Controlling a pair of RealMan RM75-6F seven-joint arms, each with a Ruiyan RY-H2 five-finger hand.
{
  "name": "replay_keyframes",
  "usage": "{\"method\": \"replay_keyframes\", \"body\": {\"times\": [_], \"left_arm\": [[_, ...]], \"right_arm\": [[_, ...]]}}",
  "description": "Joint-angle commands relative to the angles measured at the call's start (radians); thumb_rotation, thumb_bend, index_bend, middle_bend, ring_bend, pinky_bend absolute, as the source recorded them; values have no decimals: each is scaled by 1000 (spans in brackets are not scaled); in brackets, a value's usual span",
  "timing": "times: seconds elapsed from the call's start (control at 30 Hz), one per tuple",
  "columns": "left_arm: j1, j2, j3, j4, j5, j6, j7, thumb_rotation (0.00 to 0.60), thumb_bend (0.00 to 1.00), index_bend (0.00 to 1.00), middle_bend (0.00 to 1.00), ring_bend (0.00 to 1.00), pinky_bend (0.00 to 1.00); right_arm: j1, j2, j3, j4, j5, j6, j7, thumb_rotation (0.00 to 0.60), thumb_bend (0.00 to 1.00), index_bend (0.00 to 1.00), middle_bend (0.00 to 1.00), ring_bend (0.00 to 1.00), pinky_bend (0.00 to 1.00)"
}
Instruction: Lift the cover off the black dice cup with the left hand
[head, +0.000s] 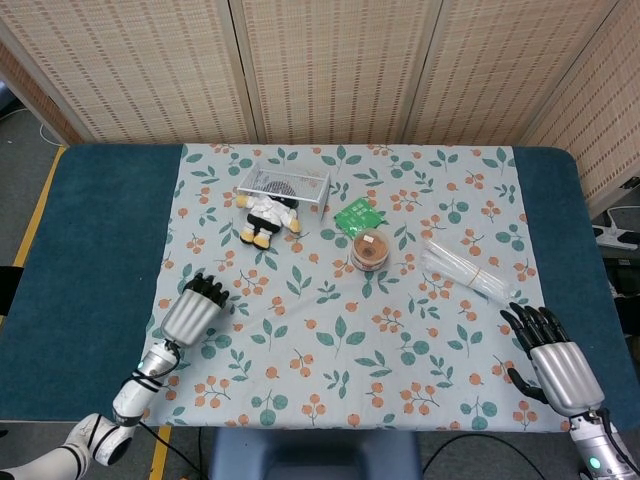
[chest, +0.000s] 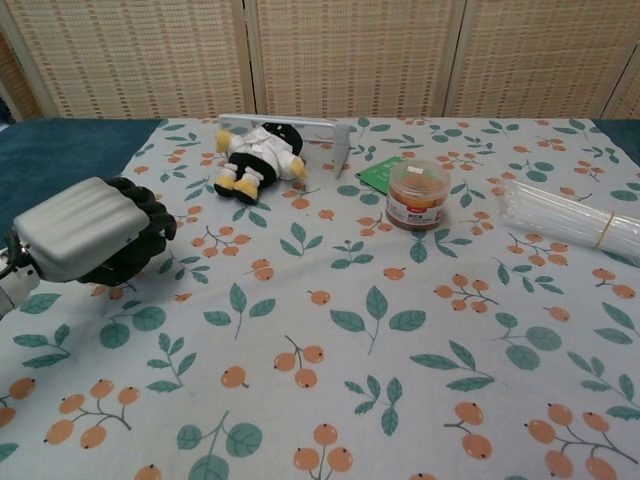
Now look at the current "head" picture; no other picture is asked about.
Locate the clear plastic bag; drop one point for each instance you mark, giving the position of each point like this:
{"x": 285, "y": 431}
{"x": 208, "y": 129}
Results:
{"x": 457, "y": 265}

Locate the penguin plush toy white coat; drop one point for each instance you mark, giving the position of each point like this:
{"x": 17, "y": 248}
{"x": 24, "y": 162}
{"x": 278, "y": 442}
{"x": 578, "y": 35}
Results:
{"x": 267, "y": 215}

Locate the blue felt table cover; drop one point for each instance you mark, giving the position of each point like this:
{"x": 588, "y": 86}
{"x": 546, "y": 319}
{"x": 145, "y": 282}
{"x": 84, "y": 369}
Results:
{"x": 90, "y": 240}

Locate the green foil packet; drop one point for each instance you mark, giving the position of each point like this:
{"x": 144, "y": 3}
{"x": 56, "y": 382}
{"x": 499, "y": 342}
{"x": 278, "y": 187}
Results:
{"x": 357, "y": 215}

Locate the floral leaf berry tablecloth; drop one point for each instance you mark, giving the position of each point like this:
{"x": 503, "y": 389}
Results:
{"x": 345, "y": 305}

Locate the black box at table edge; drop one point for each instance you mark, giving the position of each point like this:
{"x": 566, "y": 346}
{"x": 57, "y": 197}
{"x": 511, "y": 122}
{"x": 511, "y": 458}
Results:
{"x": 9, "y": 290}

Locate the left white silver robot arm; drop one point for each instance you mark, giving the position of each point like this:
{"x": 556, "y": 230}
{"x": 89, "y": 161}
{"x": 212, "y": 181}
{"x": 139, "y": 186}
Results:
{"x": 130, "y": 397}

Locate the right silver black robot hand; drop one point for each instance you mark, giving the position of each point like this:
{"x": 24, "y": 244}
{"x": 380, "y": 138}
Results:
{"x": 567, "y": 372}

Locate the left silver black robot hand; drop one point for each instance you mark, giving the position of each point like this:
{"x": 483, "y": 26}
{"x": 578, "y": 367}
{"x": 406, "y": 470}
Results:
{"x": 192, "y": 315}

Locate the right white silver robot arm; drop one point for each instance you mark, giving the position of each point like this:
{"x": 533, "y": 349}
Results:
{"x": 595, "y": 447}

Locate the white power strip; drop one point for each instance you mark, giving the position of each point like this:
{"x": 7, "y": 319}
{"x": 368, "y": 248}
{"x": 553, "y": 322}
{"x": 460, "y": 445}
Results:
{"x": 617, "y": 237}

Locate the woven bamboo screen panel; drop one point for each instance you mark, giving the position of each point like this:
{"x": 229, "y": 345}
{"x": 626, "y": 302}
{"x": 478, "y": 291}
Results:
{"x": 30, "y": 95}
{"x": 500, "y": 70}
{"x": 335, "y": 70}
{"x": 140, "y": 70}
{"x": 600, "y": 125}

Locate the round brown container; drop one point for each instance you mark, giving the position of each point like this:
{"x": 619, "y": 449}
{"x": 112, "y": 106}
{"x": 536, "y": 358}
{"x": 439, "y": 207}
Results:
{"x": 370, "y": 248}

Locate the yellow rubber band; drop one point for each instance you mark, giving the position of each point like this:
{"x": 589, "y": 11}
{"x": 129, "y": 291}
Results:
{"x": 477, "y": 278}

